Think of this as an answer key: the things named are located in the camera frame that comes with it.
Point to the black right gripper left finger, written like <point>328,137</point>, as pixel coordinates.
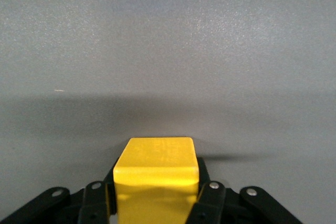
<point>78,203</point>

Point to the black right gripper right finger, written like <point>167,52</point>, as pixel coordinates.
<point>236,208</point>

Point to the yellow wooden block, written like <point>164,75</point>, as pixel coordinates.
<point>157,171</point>

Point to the gray table mat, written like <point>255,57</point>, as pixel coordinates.
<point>168,51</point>

